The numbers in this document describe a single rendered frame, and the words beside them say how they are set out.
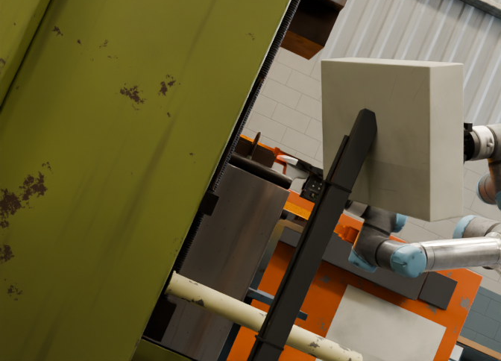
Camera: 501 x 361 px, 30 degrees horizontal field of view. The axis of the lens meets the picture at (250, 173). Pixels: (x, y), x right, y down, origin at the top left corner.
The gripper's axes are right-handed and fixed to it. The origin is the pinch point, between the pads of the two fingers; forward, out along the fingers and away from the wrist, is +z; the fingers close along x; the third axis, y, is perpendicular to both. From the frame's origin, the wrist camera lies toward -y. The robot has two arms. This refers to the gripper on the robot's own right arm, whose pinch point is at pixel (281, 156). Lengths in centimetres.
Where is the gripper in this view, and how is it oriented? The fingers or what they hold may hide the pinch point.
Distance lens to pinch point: 235.8
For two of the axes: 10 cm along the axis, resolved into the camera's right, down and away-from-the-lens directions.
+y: -4.0, 9.1, -0.9
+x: -1.3, 0.4, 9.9
